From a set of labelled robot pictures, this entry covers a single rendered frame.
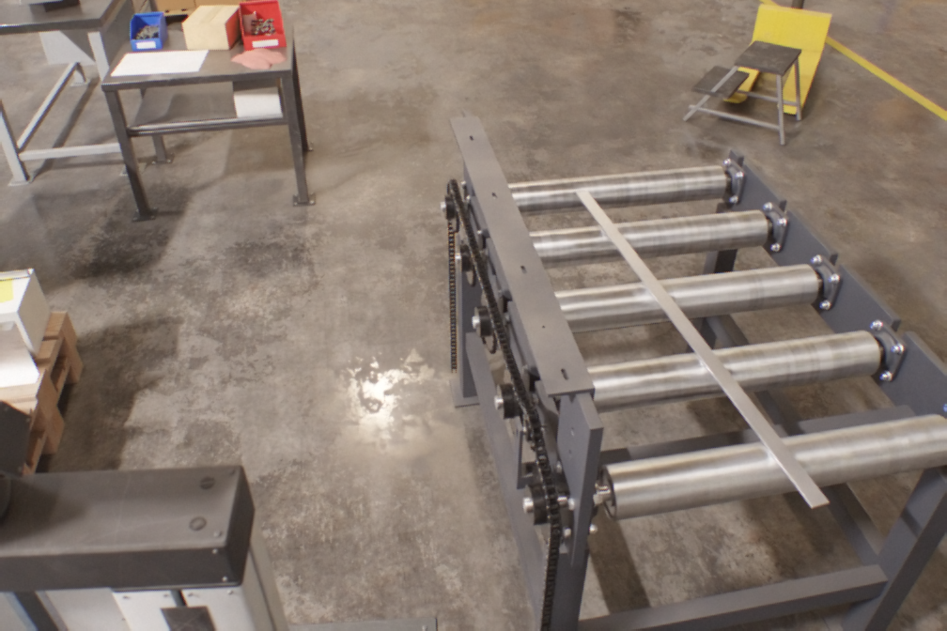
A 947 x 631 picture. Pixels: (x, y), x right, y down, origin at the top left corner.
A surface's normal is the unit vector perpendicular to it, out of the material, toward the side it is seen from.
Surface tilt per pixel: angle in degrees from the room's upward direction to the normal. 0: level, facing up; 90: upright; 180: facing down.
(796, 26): 90
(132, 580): 90
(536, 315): 0
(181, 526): 0
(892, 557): 90
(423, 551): 0
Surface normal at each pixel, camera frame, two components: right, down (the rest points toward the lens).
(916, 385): -0.98, 0.11
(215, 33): -0.02, 0.59
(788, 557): 0.00, -0.81
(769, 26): -0.45, 0.53
